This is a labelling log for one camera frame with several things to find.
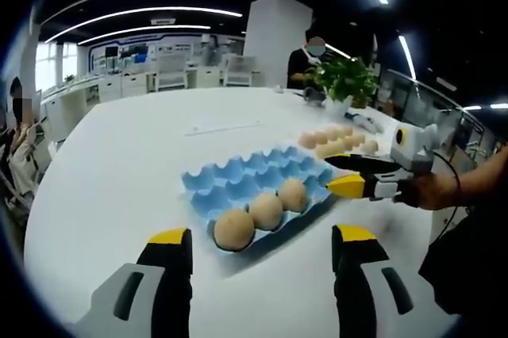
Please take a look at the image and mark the green potted plant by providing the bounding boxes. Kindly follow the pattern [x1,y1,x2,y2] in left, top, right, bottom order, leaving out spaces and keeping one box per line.
[305,56,382,117]

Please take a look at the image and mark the black cable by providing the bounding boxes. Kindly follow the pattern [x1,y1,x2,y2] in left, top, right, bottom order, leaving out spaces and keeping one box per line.
[430,149,464,244]

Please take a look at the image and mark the blue egg tray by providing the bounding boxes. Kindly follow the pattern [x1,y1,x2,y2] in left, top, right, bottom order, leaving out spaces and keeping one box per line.
[181,146,338,254]

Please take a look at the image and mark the brown chicken egg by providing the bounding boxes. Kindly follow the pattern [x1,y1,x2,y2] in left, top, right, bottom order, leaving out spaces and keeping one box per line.
[277,178,309,212]
[248,194,284,231]
[214,209,255,251]

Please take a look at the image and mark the person's black shirt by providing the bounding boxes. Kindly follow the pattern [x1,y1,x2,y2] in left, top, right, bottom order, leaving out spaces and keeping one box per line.
[418,206,508,317]

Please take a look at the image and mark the blue white toy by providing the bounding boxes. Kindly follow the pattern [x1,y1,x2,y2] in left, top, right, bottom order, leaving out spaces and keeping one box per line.
[344,111,384,133]

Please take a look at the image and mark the group of brown eggs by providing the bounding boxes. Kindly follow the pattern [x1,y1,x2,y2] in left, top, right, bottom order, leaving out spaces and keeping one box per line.
[297,123,380,159]

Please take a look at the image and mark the white table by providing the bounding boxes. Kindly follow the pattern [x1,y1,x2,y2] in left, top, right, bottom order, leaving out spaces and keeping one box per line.
[23,86,449,325]

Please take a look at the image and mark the small grey object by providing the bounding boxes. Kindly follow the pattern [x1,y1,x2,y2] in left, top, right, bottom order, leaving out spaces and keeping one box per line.
[303,87,326,105]

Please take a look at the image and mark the person's right hand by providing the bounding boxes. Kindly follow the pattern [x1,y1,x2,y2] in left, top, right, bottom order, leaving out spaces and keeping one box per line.
[396,173,464,211]

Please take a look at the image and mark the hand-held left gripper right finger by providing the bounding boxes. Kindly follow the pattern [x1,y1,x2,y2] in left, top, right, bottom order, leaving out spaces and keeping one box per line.
[331,224,444,338]

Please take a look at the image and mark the white office chair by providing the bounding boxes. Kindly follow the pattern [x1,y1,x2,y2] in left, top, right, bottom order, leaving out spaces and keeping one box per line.
[222,54,257,88]
[156,54,187,91]

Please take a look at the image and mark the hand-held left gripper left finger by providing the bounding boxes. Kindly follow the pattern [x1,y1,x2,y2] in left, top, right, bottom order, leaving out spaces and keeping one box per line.
[75,227,194,338]

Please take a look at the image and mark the white egg holder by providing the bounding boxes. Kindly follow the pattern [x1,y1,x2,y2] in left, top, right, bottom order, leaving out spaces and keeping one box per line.
[295,122,392,175]

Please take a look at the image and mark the white desk row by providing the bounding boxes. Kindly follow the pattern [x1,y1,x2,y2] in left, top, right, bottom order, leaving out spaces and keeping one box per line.
[41,70,247,136]

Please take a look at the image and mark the blue framed display wall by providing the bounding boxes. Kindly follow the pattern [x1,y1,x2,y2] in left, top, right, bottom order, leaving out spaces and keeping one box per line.
[90,34,207,73]

